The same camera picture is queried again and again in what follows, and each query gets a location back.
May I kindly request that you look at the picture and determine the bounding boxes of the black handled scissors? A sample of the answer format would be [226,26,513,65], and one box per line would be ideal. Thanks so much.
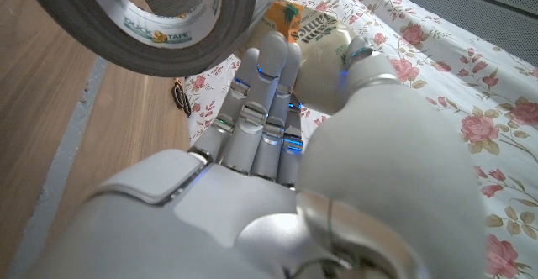
[171,78,193,118]

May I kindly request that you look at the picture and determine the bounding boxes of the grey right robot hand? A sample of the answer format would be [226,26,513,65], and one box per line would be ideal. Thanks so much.
[23,30,488,279]

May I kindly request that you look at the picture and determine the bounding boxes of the floral backdrop cloth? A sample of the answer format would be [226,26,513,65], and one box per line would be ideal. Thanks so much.
[184,0,538,279]

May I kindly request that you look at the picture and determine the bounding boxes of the grey duct tape roll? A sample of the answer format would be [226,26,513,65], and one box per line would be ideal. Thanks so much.
[18,0,258,78]

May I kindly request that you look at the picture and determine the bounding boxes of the yellow snack packet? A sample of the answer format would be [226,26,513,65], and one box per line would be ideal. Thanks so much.
[239,0,358,116]

